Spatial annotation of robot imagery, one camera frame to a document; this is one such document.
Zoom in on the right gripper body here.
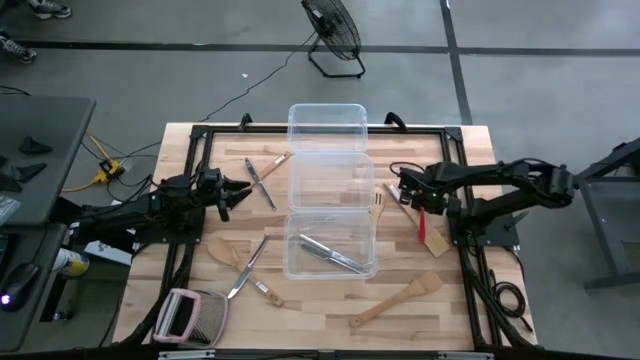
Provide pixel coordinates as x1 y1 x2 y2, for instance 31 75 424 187
397 162 452 217

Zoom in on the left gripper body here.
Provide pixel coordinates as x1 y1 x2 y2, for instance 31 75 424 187
196 166 230 223

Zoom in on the steel table knife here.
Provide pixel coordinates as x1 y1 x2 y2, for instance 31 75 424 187
243 157 278 212
298 242 365 274
227 234 271 300
298 233 371 275

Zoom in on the wooden salad fork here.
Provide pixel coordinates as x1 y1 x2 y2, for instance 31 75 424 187
372 187 387 229

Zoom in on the wooden slotted spatula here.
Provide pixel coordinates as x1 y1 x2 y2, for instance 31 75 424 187
249 151 293 190

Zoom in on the wooden spoon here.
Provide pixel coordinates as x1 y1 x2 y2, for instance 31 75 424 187
206 236 285 308

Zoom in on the long wooden turner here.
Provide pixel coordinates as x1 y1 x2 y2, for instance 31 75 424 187
383 182 451 259

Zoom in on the wooden angled spatula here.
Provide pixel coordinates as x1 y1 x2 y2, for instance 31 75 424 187
348 270 444 329

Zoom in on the clear plastic bin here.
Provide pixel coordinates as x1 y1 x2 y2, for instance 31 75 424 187
288 151 375 213
282 210 379 281
287 102 369 154

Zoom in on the white booklet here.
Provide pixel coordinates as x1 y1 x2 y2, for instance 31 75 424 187
83 239 134 266

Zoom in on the white and yellow can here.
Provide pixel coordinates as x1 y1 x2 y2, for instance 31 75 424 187
52 248 91 279

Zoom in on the grey side table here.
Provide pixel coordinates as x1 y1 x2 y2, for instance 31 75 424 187
0 94 97 229

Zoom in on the black plastic part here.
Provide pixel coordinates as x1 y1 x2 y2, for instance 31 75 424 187
0 172 24 194
12 162 49 184
18 135 54 155

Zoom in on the black metal stand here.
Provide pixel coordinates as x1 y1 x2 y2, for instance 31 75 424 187
549 137 640 291

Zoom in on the black floor fan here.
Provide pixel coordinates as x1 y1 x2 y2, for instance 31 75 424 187
300 0 367 80

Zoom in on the clear plastic packet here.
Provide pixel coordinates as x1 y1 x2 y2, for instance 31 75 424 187
0 194 21 226

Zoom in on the black computer mouse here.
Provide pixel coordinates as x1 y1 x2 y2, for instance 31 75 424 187
0 262 40 312

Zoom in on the dark desk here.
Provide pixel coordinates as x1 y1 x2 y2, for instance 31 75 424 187
0 222 69 354

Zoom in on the person's shoe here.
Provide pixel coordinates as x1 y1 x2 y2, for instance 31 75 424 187
27 0 74 21
0 34 39 65

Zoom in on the yellow extension cord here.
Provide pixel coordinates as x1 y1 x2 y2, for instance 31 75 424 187
62 132 125 194

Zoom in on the black aluminium table frame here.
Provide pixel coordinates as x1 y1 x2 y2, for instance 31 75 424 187
117 122 535 351

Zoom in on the black fan cable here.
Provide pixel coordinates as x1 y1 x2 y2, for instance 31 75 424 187
197 32 317 124

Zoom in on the pink handled box grater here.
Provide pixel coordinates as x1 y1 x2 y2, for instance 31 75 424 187
151 287 230 349

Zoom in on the coiled black cable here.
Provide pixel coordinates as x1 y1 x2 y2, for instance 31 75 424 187
488 269 535 334

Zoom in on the silver bracket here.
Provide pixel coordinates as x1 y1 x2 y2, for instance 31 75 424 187
158 349 216 360
437 351 495 360

